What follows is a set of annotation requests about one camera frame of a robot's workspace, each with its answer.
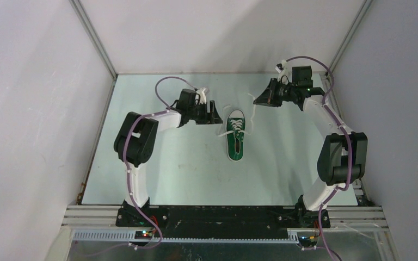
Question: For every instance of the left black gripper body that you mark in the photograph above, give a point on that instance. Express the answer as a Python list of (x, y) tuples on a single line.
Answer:
[(198, 113)]

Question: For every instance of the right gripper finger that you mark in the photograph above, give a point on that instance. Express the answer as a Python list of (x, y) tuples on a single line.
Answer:
[(269, 102), (268, 93)]

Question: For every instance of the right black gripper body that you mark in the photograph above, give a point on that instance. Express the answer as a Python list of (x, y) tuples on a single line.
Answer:
[(280, 89)]

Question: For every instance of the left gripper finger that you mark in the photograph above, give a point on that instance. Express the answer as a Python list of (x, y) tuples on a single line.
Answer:
[(213, 110), (214, 120)]

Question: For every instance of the green canvas sneaker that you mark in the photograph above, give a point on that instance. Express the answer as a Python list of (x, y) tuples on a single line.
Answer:
[(235, 128)]

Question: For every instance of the white shoelace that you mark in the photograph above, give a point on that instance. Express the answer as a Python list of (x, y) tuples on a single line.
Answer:
[(251, 123)]

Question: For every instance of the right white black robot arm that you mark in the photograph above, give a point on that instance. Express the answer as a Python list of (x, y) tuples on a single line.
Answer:
[(342, 158)]

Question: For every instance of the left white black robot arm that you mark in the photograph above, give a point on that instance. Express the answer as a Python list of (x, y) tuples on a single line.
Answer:
[(136, 138)]

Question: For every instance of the left controller board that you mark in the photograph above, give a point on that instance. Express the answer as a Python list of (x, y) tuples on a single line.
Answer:
[(143, 235)]

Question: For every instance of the controller board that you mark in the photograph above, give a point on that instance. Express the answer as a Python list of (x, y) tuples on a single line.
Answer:
[(308, 242), (143, 235)]

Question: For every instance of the right controller board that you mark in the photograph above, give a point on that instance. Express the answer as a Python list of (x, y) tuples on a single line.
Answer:
[(308, 242)]

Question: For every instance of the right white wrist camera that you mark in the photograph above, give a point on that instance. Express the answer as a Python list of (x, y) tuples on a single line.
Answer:
[(282, 67)]

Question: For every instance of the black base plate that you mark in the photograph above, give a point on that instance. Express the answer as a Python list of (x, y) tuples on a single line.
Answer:
[(222, 222)]

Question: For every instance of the grey slotted cable duct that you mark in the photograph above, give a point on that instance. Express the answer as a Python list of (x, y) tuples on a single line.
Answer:
[(125, 236)]

